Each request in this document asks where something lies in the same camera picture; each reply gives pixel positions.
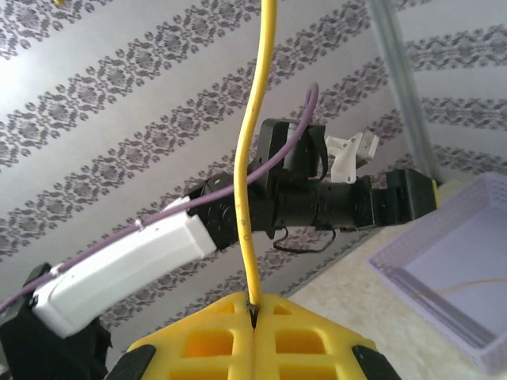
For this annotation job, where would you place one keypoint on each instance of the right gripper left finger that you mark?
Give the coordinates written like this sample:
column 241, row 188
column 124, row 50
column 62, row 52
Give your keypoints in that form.
column 170, row 356

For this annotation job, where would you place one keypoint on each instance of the purple plastic basket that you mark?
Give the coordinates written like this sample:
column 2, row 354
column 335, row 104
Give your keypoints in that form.
column 455, row 257

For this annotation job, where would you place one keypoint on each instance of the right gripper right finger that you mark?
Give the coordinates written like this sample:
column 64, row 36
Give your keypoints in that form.
column 336, row 356

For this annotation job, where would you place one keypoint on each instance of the aluminium frame post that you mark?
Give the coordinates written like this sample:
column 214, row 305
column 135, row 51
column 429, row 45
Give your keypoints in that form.
column 398, row 59

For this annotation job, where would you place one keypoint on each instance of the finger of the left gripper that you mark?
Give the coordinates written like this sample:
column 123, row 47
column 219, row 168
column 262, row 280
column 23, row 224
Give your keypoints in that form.
column 392, row 210
column 412, row 194

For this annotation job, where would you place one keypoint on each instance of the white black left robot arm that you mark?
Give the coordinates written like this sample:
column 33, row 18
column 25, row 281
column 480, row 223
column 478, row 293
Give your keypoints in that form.
column 119, row 269

